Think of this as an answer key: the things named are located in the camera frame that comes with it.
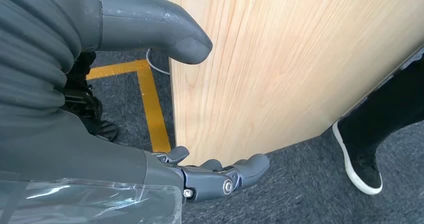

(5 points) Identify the yellow floor tape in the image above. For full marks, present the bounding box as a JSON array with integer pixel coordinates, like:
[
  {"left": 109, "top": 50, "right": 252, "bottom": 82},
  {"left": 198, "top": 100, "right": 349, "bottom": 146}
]
[{"left": 86, "top": 59, "right": 172, "bottom": 153}]

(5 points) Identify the person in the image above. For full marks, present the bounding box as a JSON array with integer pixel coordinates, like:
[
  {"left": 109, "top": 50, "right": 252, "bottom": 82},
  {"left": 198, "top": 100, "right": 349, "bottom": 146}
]
[{"left": 332, "top": 48, "right": 424, "bottom": 196}]

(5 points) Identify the white cable under desk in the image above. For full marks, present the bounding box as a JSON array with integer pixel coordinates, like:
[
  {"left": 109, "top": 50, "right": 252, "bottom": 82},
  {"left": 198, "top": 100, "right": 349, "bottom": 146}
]
[{"left": 145, "top": 48, "right": 171, "bottom": 76}]

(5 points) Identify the robot right arm ribbed sleeve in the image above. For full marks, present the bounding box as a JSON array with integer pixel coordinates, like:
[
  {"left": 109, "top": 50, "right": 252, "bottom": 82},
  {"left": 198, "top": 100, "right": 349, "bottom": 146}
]
[{"left": 0, "top": 0, "right": 83, "bottom": 124}]

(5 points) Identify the black robot leg part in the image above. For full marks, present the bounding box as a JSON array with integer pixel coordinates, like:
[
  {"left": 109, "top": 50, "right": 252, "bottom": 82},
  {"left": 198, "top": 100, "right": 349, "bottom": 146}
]
[{"left": 62, "top": 51, "right": 119, "bottom": 142}]

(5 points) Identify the person's right black shoe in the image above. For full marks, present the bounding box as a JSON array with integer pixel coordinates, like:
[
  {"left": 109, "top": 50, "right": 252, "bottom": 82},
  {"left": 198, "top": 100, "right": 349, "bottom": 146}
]
[{"left": 332, "top": 119, "right": 384, "bottom": 196}]

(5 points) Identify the light wooden desk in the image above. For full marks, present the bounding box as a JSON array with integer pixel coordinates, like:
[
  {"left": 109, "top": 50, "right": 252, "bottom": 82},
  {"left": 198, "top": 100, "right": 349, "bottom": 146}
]
[{"left": 164, "top": 0, "right": 424, "bottom": 167}]

